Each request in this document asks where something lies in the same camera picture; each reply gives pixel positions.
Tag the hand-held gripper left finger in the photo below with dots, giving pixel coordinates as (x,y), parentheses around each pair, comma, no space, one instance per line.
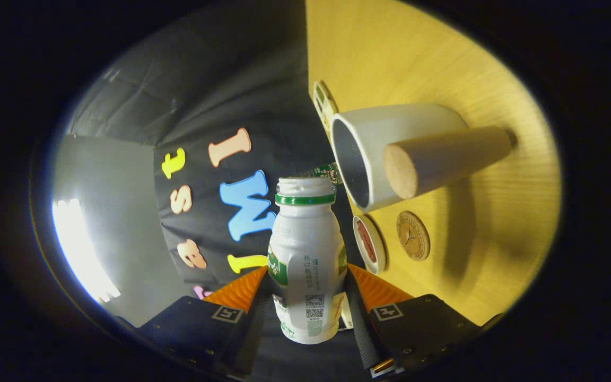
(252,329)

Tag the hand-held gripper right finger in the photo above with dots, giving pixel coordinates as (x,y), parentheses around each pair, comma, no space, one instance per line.
(361,323)

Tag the white juice bottle green label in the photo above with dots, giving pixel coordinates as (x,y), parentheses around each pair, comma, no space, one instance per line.
(305,254)

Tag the round cork coaster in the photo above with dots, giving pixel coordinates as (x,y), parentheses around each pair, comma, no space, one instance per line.
(413,236)

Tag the clear plastic water bottle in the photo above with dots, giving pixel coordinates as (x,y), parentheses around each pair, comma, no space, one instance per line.
(326,171)

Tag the white bowl with red food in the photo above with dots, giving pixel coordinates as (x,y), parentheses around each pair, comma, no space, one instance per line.
(369,245)

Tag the white divided plate with grains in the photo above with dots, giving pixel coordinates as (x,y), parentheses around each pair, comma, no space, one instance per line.
(324,106)

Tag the black backdrop cloth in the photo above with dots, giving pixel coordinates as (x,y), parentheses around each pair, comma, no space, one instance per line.
(242,69)

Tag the wooden table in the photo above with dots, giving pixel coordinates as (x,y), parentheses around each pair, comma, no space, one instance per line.
(417,53)

